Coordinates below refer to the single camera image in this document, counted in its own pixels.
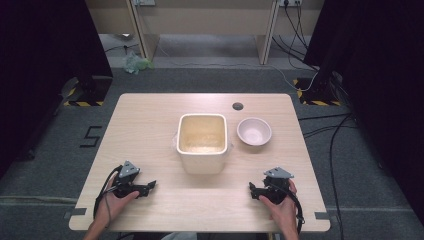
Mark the white square container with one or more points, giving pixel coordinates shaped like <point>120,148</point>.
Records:
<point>202,143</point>

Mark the person's right hand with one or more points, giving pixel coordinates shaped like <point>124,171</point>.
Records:
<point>283,210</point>

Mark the light wooden desk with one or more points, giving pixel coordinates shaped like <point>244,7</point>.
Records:
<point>206,20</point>

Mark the person's grey clothing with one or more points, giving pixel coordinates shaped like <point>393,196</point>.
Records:
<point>178,236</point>

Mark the black curtain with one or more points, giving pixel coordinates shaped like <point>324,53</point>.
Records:
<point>383,83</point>
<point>43,66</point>

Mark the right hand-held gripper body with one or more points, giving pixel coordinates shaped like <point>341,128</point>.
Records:
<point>277,188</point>

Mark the stand base with striped tape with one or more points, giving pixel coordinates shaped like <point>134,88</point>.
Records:
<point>87,95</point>
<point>316,95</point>

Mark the green plastic bag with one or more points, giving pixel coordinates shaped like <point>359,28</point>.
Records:
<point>136,64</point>

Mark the white round bowl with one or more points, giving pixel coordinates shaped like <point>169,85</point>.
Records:
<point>254,132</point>

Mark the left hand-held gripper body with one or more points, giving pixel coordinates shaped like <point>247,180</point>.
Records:
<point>124,186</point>

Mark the white power strip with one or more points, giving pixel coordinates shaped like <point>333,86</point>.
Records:
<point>290,2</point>
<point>144,2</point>

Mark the person's left hand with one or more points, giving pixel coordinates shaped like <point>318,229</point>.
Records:
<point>113,203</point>

